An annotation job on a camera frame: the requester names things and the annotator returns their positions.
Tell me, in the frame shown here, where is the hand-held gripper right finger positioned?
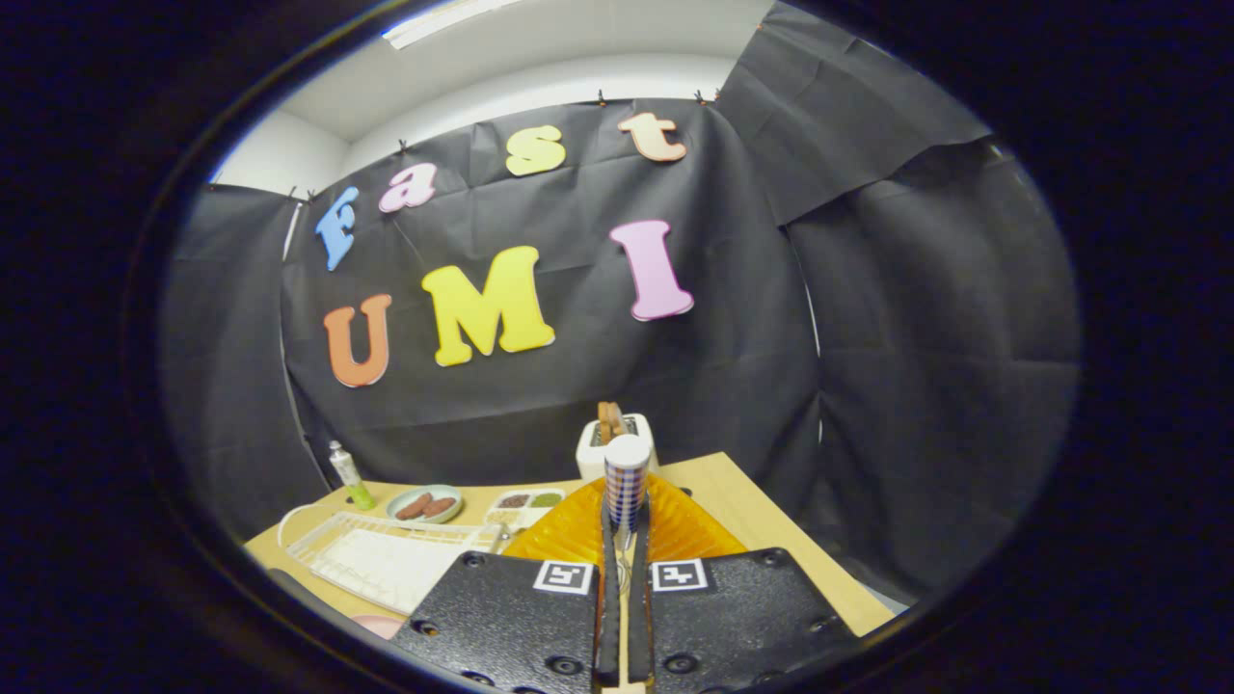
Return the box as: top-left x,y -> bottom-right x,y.
627,472 -> 859,694

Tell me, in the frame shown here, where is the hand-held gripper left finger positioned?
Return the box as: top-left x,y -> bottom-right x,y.
390,472 -> 623,694

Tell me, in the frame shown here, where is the white wire dish rack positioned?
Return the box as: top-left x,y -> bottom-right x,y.
278,501 -> 507,618

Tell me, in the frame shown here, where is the blue checkered handle spoon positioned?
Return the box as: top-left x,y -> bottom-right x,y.
604,434 -> 653,591

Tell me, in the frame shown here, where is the white divided dish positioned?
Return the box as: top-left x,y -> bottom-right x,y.
485,489 -> 567,531

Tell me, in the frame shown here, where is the pale teal plate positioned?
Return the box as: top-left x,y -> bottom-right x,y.
386,484 -> 465,526

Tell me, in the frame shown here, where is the white toaster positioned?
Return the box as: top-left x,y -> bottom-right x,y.
576,413 -> 661,483

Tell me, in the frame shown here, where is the green liquid bottle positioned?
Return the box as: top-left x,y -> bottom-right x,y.
328,440 -> 377,512

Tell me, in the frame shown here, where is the black backdrop cloth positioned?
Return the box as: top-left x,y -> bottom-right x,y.
159,0 -> 1081,603

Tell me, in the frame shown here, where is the ceiling light panel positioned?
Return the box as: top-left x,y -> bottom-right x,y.
381,0 -> 526,49

